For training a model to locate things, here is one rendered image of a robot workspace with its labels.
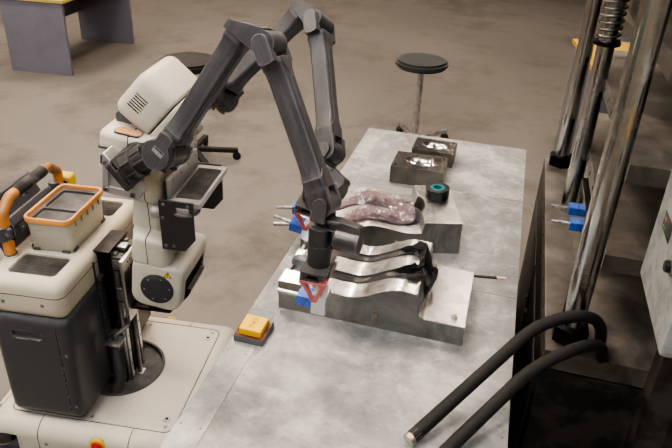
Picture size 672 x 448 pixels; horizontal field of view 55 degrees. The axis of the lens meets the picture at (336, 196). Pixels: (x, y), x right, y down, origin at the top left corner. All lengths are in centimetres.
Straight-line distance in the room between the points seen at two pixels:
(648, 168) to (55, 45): 557
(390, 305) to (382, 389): 23
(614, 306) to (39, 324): 166
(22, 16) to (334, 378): 546
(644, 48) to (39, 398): 195
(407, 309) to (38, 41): 536
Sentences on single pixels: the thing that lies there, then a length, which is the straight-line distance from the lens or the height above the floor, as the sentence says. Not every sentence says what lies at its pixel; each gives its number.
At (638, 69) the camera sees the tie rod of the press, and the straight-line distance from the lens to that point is 152.
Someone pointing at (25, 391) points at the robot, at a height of 39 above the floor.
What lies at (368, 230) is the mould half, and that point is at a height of 88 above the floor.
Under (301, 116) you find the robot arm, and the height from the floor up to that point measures 138.
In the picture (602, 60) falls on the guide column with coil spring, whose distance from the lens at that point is 229.
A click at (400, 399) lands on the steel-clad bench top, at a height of 80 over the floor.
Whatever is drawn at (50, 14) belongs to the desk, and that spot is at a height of 55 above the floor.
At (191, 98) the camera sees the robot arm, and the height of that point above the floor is 138.
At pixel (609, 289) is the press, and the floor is 79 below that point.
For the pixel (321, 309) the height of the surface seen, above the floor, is 93.
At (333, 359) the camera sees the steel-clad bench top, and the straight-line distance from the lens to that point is 165.
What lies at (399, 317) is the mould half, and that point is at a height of 85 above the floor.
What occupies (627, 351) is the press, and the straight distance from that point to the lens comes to 190.
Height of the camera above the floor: 191
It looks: 28 degrees down
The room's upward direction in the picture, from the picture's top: 2 degrees clockwise
